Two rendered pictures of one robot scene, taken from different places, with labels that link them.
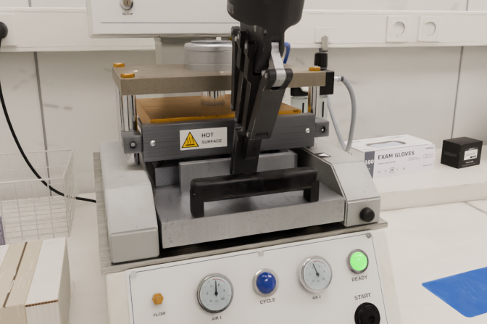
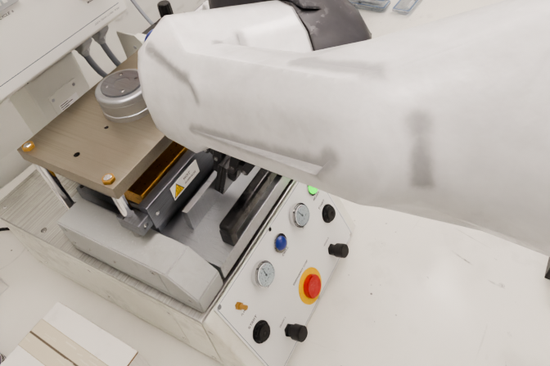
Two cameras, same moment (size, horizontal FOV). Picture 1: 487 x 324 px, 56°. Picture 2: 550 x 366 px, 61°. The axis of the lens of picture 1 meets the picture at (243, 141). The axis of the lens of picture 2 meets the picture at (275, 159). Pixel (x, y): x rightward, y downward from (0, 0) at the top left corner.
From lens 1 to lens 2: 0.40 m
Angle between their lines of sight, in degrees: 43
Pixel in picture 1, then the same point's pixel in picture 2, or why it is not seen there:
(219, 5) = (66, 15)
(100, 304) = (124, 318)
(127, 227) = (203, 287)
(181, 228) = (230, 259)
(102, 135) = not seen: outside the picture
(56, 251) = (71, 318)
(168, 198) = (188, 238)
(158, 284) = (233, 298)
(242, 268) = (265, 246)
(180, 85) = (152, 156)
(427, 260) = not seen: hidden behind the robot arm
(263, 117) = not seen: hidden behind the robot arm
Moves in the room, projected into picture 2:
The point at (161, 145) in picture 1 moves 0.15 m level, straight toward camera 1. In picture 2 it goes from (163, 208) to (247, 261)
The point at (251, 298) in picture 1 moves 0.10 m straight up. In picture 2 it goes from (277, 258) to (269, 220)
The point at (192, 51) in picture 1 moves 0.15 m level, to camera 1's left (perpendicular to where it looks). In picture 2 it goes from (119, 107) to (11, 169)
